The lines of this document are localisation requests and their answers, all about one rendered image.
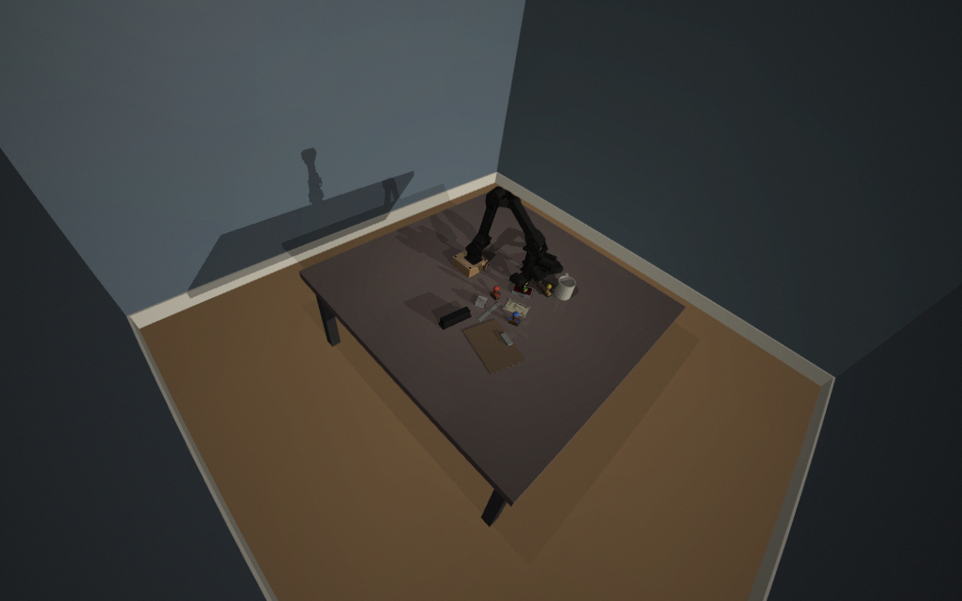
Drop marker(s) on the grey mug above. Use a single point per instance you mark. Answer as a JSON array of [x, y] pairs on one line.
[[564, 287]]

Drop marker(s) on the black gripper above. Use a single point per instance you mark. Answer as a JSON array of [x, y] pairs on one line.
[[522, 278]]

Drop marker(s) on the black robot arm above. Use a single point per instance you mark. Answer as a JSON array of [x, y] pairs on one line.
[[533, 237]]

